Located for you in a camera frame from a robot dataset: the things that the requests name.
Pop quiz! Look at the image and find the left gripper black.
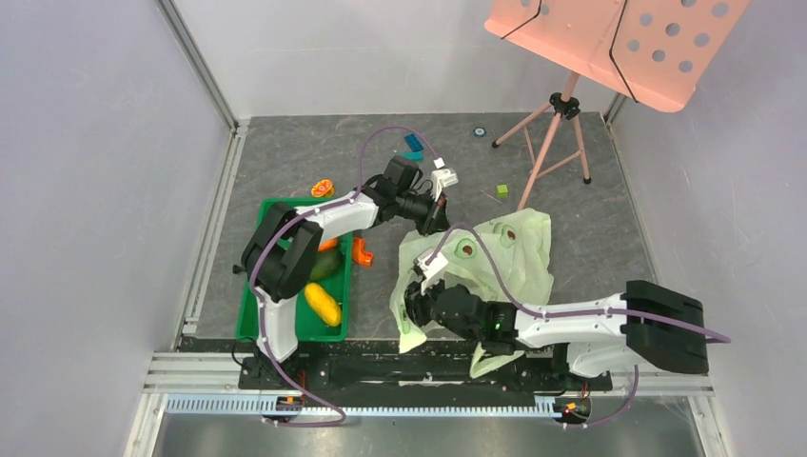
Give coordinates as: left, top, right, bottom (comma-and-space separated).
396, 189, 457, 244

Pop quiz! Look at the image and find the pale green plastic bag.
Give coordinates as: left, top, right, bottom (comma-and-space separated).
389, 209, 554, 354

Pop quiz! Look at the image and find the yellow fake fruit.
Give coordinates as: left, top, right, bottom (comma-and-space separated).
304, 283, 343, 327

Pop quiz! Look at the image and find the dark green fake avocado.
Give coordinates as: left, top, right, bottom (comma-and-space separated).
309, 248, 344, 282

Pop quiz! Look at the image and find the orange fake fruit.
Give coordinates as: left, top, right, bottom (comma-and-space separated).
318, 238, 339, 252

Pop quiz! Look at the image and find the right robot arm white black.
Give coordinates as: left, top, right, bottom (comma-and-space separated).
403, 280, 719, 388

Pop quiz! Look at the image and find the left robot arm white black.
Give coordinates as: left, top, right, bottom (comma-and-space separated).
242, 156, 459, 388

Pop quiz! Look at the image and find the teal rectangular block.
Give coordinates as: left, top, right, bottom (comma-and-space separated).
400, 151, 423, 162

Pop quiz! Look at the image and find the orange curved toy piece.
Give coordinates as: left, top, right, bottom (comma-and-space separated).
351, 237, 374, 268

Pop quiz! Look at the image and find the blue lego brick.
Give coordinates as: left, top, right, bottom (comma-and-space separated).
404, 133, 423, 152

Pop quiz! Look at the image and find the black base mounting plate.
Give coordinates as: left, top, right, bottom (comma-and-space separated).
238, 340, 613, 407

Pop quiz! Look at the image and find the orange yellow round toy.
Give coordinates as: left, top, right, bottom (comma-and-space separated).
311, 179, 335, 198

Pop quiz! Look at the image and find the pink tripod stand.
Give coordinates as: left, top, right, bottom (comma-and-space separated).
491, 70, 593, 212

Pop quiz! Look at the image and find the pink music stand desk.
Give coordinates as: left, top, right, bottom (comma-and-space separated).
484, 0, 749, 112

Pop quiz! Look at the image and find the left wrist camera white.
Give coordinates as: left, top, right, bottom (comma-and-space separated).
430, 158, 459, 202

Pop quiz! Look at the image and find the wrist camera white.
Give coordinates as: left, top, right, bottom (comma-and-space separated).
414, 248, 448, 295
430, 158, 459, 202

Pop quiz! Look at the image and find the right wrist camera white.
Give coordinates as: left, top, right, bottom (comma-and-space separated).
414, 248, 448, 295

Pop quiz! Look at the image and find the white cable duct strip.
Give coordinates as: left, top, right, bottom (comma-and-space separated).
165, 393, 564, 419

